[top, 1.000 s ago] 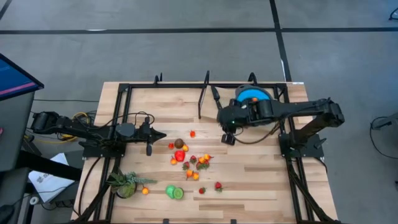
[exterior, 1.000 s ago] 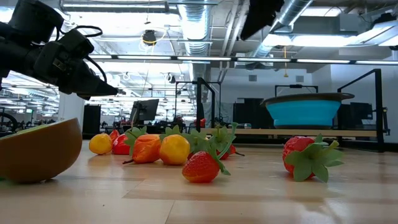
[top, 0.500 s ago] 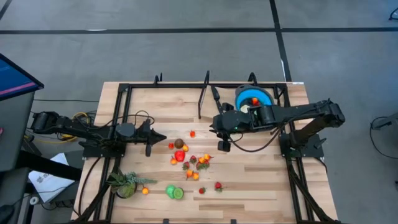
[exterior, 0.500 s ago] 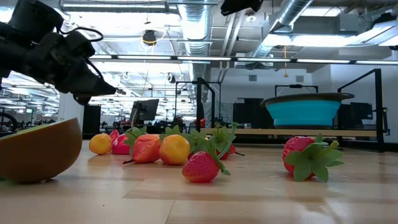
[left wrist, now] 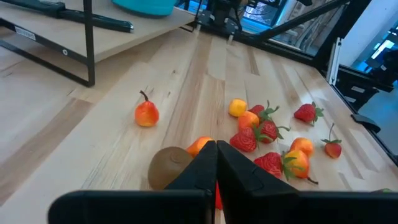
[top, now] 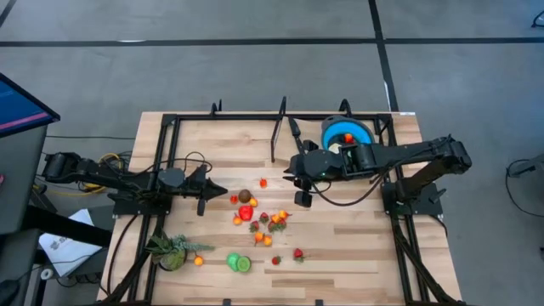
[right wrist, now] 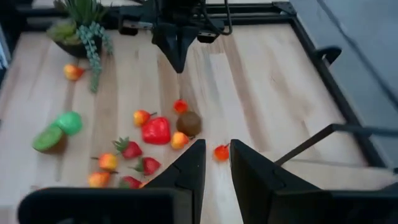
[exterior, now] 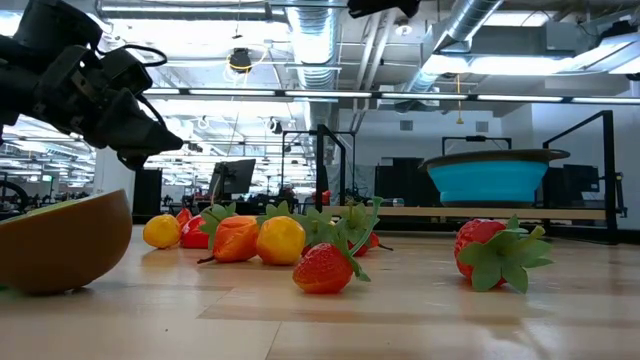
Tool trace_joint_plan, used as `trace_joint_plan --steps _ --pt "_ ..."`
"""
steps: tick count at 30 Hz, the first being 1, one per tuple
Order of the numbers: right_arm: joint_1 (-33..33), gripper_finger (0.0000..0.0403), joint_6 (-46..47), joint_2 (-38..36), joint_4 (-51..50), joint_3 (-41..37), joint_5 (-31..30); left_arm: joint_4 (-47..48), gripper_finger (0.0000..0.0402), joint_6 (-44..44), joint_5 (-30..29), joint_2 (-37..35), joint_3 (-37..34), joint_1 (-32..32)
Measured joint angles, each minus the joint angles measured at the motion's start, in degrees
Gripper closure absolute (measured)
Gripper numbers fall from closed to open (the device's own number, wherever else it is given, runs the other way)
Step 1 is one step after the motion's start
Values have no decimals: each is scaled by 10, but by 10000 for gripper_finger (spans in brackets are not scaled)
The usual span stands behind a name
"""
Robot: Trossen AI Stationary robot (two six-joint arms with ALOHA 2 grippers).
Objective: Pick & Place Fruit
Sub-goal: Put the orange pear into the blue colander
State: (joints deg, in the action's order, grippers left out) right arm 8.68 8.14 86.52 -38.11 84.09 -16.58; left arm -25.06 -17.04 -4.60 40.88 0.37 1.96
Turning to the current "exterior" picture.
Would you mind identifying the tall black cabinet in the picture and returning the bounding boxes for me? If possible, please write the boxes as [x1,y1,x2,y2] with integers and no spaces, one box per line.
[131,167,164,225]

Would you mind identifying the black aluminium table frame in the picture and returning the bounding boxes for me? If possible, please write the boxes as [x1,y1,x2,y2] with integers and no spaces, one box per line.
[130,213,640,247]

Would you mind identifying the red toy bell pepper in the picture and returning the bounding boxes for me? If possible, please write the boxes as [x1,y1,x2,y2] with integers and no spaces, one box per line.
[178,214,214,250]

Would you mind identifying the silver ventilation duct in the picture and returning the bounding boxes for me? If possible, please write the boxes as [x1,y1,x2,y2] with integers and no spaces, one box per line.
[402,0,504,96]
[285,0,347,91]

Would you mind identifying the wide black cabinet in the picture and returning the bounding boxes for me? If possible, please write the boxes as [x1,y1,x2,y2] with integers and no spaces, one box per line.
[374,156,442,209]
[542,163,601,209]

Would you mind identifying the blue collapsible bowl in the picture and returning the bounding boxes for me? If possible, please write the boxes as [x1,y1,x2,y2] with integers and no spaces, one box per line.
[419,148,572,209]

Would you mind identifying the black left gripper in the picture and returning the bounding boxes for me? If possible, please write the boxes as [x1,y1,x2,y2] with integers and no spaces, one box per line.
[32,45,184,172]

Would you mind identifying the long LED light bar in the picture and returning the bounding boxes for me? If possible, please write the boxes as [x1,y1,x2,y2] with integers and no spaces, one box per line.
[142,87,640,105]

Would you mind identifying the orange toy fruit with leaf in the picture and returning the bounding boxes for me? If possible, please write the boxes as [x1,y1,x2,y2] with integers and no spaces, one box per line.
[196,201,261,265]

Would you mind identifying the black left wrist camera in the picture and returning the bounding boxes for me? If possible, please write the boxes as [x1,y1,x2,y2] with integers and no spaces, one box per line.
[99,47,155,99]

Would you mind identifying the toy strawberry long stem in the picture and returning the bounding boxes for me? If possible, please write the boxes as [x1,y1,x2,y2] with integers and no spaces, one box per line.
[292,196,385,295]

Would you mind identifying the black hanging camera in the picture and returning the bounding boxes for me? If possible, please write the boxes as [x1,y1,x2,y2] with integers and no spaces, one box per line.
[227,47,254,75]

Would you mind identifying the yellow-orange toy fruit with leaf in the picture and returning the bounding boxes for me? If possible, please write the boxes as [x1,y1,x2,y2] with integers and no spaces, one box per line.
[255,200,307,267]

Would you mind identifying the red toy strawberry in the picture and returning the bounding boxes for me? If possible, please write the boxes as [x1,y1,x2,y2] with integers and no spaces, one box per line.
[453,214,555,295]
[343,201,395,258]
[293,206,346,259]

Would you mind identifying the small orange toy fruit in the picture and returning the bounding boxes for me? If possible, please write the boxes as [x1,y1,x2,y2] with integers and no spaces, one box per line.
[142,213,182,250]

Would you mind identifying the black computer monitor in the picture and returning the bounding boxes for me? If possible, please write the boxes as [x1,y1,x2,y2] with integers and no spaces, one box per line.
[208,158,258,202]

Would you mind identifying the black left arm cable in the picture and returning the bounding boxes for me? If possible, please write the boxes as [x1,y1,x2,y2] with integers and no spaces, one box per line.
[93,43,169,69]

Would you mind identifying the black metal handle frame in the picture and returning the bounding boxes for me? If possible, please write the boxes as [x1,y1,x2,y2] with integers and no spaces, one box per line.
[441,134,513,157]

